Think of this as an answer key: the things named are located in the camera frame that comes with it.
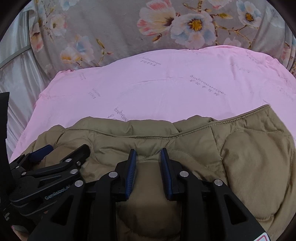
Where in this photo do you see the grey floral quilt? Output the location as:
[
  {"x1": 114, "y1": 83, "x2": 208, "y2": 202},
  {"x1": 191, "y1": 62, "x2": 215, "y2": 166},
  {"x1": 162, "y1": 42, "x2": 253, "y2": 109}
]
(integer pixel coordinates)
[{"x1": 30, "y1": 0, "x2": 296, "y2": 77}]

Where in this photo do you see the grey metal rod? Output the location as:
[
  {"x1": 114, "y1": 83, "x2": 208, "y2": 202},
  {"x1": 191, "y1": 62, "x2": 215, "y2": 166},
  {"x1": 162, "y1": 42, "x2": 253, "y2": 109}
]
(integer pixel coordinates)
[{"x1": 0, "y1": 45, "x2": 33, "y2": 70}]

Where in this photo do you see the pink blanket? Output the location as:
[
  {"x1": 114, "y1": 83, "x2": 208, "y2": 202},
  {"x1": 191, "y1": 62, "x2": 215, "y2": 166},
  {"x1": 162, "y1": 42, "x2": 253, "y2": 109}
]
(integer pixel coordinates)
[{"x1": 9, "y1": 45, "x2": 296, "y2": 163}]

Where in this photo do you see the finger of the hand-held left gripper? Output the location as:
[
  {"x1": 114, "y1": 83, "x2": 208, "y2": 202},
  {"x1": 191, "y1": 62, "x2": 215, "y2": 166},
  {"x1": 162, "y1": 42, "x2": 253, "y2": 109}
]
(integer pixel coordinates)
[
  {"x1": 14, "y1": 145, "x2": 54, "y2": 173},
  {"x1": 22, "y1": 144, "x2": 91, "y2": 186}
]

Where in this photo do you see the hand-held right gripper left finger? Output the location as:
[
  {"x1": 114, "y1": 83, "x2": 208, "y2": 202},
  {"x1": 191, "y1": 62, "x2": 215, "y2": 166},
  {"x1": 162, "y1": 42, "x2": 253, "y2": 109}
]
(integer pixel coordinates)
[{"x1": 28, "y1": 148, "x2": 138, "y2": 241}]

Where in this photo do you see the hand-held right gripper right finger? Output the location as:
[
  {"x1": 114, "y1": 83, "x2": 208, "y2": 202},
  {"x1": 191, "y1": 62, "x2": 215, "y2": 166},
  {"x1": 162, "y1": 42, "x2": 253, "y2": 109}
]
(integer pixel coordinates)
[{"x1": 160, "y1": 147, "x2": 269, "y2": 241}]

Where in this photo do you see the white curtain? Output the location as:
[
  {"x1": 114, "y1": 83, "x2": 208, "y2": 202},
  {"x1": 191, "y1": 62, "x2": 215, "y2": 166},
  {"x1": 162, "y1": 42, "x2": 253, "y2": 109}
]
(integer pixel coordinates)
[{"x1": 0, "y1": 11, "x2": 58, "y2": 151}]

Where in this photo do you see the olive quilted jacket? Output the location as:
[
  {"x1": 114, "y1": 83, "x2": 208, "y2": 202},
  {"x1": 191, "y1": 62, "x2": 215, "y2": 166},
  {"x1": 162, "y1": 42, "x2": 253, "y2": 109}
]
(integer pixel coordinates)
[{"x1": 22, "y1": 105, "x2": 296, "y2": 241}]

